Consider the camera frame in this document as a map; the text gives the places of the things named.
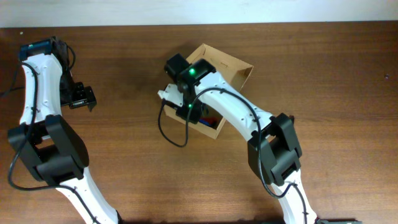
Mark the blue ballpoint pen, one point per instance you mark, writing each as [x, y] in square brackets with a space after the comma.
[205, 122]

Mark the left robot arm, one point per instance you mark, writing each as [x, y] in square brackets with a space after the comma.
[49, 153]

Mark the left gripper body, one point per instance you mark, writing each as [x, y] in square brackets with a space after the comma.
[75, 93]

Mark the brown cardboard box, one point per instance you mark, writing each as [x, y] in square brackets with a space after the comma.
[233, 68]

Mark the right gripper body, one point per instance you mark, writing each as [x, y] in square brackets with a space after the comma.
[190, 110]

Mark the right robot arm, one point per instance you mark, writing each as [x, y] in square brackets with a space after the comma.
[273, 147]

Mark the orange utility knife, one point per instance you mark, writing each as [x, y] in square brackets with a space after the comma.
[212, 122]

